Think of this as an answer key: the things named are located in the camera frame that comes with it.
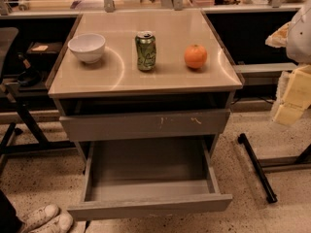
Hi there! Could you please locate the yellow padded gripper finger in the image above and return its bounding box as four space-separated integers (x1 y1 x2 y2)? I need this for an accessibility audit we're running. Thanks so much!
272 65 311 125

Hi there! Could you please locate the grey drawer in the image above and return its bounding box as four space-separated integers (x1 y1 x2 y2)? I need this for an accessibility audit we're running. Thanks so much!
68 138 232 220
60 109 230 142

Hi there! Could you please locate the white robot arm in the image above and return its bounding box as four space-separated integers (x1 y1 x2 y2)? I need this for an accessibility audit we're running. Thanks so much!
265 0 311 125

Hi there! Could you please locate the grey drawer cabinet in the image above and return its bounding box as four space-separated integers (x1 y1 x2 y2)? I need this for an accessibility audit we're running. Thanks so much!
45 9 245 167

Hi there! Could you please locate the grey top drawer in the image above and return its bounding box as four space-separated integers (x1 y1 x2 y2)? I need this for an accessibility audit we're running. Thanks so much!
60 109 230 142

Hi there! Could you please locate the orange fruit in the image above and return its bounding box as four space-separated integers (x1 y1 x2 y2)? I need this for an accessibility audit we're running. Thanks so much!
184 45 207 69

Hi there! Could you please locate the green soda can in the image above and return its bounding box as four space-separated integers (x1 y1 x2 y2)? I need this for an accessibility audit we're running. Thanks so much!
135 31 156 71

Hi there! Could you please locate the white ceramic bowl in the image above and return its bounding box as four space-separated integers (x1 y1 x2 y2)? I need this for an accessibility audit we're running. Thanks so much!
68 33 106 63

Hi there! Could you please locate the black box with label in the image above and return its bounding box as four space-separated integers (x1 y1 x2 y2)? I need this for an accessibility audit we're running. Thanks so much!
26 42 62 55

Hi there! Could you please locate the white right sneaker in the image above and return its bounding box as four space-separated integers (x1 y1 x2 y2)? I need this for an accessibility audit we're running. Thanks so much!
32 214 73 233

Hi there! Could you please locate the white sneaker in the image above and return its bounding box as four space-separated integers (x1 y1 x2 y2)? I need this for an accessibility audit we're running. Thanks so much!
32 214 73 233
17 204 59 233

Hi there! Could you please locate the white left sneaker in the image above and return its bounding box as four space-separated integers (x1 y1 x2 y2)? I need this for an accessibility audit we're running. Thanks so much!
17 204 59 233

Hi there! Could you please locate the black table leg frame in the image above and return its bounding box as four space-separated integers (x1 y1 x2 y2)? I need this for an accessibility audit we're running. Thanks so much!
237 133 311 204

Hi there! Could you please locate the black desk frame left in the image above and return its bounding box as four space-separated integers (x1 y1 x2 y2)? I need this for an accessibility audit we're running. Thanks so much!
0 81 77 175

